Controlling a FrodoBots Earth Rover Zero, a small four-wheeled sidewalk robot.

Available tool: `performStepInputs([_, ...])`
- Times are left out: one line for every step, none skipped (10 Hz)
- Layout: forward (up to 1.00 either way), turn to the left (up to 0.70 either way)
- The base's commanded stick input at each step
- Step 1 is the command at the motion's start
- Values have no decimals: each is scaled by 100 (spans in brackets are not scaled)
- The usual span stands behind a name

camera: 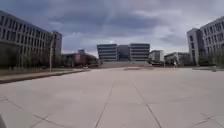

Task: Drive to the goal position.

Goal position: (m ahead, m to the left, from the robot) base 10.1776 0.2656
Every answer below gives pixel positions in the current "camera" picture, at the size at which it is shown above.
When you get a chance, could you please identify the long grey office building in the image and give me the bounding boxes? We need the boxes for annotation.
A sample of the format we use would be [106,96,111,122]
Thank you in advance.
[0,9,63,69]

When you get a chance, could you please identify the pale concrete slab plaza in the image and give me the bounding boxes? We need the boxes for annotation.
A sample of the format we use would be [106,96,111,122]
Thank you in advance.
[0,67,224,128]

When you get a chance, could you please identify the reddish low building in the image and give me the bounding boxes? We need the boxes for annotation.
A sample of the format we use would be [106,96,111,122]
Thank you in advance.
[61,49,100,68]

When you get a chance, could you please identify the low grey building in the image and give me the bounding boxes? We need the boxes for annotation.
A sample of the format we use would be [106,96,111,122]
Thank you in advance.
[163,51,192,66]

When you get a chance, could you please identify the grass strip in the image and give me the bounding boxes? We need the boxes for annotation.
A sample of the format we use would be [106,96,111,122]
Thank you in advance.
[0,67,90,76]

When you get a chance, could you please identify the wide concrete steps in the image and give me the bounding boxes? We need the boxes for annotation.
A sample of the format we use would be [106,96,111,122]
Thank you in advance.
[98,60,154,70]

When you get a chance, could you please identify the pole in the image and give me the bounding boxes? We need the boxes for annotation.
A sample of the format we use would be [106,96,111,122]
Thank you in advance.
[48,35,54,72]

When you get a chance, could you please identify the low kerb edge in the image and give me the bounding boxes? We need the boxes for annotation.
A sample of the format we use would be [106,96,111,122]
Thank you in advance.
[0,69,90,85]

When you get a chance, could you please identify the pale grey multi-storey building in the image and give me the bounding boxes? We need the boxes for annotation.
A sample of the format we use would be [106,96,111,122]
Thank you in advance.
[186,15,224,67]

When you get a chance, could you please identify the grey banded twin-block building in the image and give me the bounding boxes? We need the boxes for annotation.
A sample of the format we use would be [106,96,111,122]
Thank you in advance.
[96,42,151,62]

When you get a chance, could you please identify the small pale building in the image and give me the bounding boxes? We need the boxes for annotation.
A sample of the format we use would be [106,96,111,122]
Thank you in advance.
[148,49,165,63]

